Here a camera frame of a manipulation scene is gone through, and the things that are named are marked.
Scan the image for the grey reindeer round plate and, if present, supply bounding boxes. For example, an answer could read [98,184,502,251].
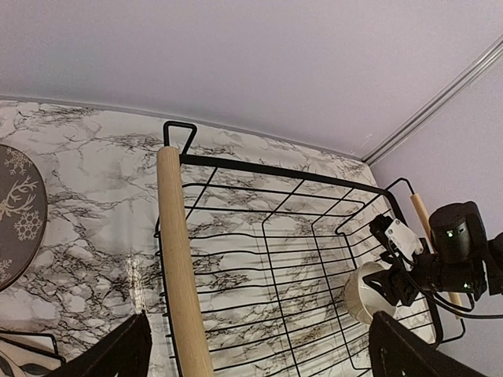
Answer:
[1,145,48,291]

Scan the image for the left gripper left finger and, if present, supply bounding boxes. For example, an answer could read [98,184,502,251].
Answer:
[49,312,152,377]

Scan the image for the floral square plate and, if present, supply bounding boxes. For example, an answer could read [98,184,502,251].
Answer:
[1,341,65,376]

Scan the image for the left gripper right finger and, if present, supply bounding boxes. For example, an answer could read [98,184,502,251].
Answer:
[369,311,482,377]

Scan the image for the right aluminium frame post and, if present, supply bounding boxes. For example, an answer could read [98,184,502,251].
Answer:
[360,35,502,166]

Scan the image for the white square plate black rim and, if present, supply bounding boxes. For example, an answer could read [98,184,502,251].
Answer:
[1,330,66,364]

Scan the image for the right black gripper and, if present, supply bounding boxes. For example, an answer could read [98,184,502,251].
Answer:
[362,254,442,305]

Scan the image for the beige ceramic bowl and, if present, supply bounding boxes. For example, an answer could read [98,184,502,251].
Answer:
[343,262,396,325]

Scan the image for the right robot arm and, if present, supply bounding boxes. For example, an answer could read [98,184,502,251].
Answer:
[362,201,502,306]

